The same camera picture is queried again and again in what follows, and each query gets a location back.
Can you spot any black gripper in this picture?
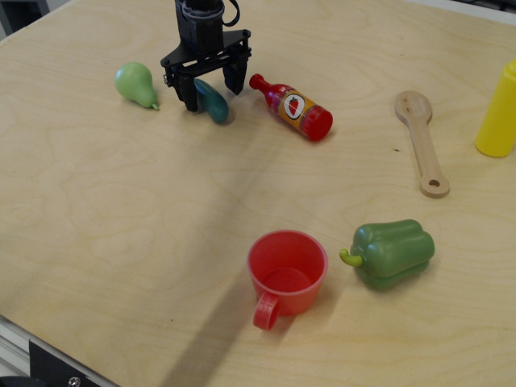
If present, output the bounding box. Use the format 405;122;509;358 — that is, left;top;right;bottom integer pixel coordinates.
160;11;252;112

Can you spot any dark green toy cucumber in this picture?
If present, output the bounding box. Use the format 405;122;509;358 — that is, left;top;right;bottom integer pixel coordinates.
194;79;229;123

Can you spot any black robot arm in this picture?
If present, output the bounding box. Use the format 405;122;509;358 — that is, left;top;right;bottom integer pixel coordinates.
160;0;252;111

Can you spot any red plastic cup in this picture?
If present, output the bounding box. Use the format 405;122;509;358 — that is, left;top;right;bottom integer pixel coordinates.
248;230;328;331

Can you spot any light green toy pear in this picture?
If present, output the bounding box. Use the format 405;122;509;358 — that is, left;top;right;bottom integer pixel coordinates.
114;62;160;111

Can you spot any red toy ketchup bottle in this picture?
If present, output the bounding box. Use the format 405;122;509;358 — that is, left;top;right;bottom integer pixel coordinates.
249;73;333;142

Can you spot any wooden spoon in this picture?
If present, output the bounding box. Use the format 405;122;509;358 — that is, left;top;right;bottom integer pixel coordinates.
394;91;451;198

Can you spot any green toy bell pepper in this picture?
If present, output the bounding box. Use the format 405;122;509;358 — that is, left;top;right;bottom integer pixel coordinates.
339;219;435;290

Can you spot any yellow plastic bottle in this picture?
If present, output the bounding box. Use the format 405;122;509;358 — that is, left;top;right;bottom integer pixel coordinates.
475;60;515;158

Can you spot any black cable loop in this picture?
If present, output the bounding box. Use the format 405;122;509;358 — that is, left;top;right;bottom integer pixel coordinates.
221;0;242;28

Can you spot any black corner bracket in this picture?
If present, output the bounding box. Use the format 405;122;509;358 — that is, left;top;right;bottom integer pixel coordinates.
28;339;117;387

